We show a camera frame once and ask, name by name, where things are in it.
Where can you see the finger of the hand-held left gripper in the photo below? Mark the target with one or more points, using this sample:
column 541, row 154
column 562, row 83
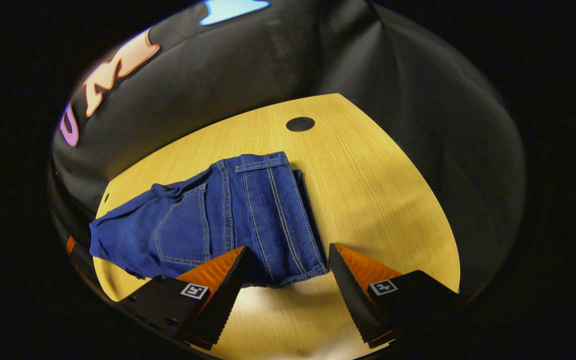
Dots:
column 70, row 245

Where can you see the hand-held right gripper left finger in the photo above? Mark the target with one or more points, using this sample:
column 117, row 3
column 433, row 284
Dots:
column 220, row 305

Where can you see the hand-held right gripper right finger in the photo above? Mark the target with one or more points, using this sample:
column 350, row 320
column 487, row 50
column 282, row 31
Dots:
column 355, row 302

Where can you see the blue jeans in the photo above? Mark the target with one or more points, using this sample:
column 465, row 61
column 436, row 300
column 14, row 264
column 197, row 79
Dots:
column 248, row 215

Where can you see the black backdrop cloth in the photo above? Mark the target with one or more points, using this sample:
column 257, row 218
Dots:
column 268, row 65

